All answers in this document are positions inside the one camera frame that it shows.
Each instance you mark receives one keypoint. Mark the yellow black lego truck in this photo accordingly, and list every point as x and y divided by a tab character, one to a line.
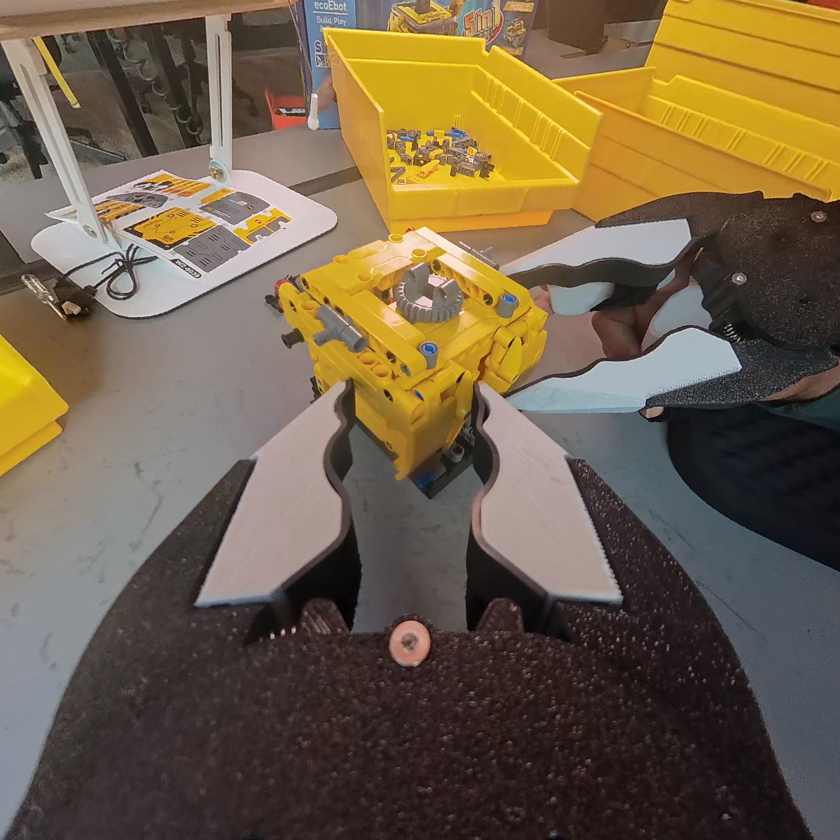
420	420

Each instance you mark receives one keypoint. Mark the black padded wrist rest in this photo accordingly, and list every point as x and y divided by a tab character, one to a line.
754	479

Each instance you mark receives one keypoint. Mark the yellow lego beam assembly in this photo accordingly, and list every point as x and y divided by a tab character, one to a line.
387	341
485	285

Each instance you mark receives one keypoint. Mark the white board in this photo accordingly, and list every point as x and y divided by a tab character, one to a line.
295	223

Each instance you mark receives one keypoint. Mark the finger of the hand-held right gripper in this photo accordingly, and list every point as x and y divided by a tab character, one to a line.
682	367
623	243

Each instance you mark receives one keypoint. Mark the orange plastic crate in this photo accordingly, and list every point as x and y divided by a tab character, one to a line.
285	111

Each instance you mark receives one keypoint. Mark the dark lego pieces heap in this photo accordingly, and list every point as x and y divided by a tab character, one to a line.
439	154

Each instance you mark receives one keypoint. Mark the nested yellow bins stack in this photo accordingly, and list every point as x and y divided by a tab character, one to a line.
722	131

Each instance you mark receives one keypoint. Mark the person's right forearm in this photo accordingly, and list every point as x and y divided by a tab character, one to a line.
814	410

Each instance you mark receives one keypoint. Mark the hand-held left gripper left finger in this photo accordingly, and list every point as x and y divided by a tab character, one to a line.
275	525

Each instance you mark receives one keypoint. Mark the blue toy kit box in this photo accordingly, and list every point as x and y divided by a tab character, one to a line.
505	26

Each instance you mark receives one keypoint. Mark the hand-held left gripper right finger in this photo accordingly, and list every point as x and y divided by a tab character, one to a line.
544	525

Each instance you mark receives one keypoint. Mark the person's right hand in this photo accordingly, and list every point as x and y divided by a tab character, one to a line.
623	328

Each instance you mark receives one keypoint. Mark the printed lego leaflet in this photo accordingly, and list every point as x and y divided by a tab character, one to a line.
184	223

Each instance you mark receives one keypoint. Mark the white stand leg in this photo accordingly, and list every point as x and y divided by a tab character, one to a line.
218	98

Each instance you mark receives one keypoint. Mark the yellow lego panel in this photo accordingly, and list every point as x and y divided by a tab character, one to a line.
367	259

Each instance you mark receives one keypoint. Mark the yellow plastic bin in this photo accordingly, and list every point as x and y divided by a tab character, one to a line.
367	131
26	407

